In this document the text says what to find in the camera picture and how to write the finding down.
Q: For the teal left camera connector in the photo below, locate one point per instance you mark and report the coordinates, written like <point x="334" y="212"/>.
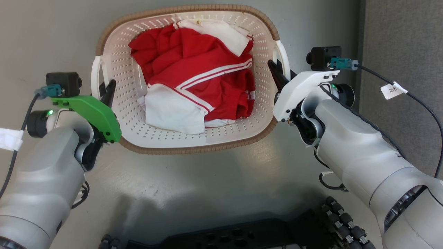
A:
<point x="52" y="91"/>

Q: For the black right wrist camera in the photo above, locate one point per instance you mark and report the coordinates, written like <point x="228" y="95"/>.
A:
<point x="322" y="57"/>

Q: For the grey fabric panel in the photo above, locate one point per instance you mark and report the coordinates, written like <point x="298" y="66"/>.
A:
<point x="401" y="34"/>

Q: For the white garment with red trim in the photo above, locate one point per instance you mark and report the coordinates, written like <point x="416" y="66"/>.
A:
<point x="225" y="34"/>

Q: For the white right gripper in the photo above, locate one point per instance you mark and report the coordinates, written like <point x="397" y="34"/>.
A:
<point x="297" y="90"/>

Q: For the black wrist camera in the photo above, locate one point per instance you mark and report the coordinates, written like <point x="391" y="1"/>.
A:
<point x="65" y="83"/>
<point x="322" y="57"/>

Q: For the teal camera connector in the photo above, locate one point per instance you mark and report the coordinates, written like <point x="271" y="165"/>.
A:
<point x="52" y="91"/>
<point x="342" y="63"/>

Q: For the red garment with white stripes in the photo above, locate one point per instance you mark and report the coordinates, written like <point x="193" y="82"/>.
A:
<point x="207" y="69"/>

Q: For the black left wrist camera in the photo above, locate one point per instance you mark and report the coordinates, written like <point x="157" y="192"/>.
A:
<point x="65" y="83"/>

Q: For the white perforated laundry basket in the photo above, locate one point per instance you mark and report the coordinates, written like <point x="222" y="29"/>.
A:
<point x="121" y="62"/>

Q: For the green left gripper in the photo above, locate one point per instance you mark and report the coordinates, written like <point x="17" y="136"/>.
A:
<point x="93" y="112"/>

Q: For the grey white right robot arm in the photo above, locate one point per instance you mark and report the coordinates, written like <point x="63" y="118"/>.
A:
<point x="363" y="155"/>

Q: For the white tape wrap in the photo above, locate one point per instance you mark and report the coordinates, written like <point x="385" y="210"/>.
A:
<point x="9" y="139"/>

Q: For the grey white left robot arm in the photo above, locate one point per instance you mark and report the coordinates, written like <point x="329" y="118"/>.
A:
<point x="38" y="180"/>

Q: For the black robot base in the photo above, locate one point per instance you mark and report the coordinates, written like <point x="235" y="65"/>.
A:
<point x="249" y="235"/>

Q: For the teal right camera connector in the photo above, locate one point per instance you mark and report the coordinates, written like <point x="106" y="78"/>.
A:
<point x="342" y="63"/>

